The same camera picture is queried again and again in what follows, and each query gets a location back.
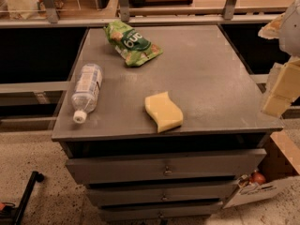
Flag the grey metal shelf rail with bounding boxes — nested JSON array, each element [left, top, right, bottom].
[[0, 0, 294, 28]]

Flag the bottom grey drawer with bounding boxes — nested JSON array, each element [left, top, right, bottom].
[[100, 202, 223, 221]]

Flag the grey drawer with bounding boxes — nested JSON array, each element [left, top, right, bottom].
[[100, 202, 223, 221], [66, 149, 266, 184], [87, 181, 237, 207]]

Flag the red onion in box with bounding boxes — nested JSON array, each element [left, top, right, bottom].
[[251, 171, 266, 185]]

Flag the green rice chip bag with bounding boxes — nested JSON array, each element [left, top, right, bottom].
[[103, 21, 163, 68]]

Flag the black stand leg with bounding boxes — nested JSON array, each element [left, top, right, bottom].
[[0, 171, 44, 225]]

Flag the yellow sponge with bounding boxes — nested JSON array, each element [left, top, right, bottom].
[[144, 92, 184, 133]]

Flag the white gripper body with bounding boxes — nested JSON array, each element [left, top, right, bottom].
[[279, 0, 300, 56]]

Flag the clear plastic water bottle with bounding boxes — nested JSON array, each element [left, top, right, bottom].
[[71, 64, 103, 124]]

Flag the grey drawer cabinet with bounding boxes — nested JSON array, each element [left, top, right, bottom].
[[52, 25, 281, 221]]

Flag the middle grey drawer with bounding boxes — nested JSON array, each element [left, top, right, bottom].
[[87, 181, 237, 207]]

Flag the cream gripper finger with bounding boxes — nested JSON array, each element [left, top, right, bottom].
[[258, 13, 284, 39], [261, 59, 300, 117]]

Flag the top grey drawer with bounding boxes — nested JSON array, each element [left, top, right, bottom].
[[66, 149, 266, 184]]

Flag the open cardboard box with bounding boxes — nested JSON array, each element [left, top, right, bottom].
[[224, 130, 300, 208]]

